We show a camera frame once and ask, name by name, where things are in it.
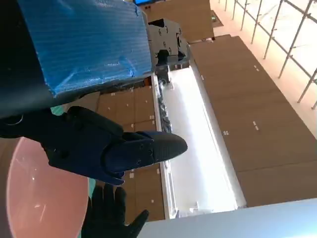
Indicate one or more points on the pink bowl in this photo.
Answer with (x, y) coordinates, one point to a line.
(44, 193)

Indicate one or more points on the grey metal bracket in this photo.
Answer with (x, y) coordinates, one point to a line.
(166, 37)

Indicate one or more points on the brown cardboard box stack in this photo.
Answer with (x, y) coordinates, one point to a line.
(138, 109)
(247, 104)

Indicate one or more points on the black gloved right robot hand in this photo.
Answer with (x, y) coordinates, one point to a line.
(106, 218)

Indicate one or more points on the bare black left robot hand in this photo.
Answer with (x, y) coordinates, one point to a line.
(86, 44)

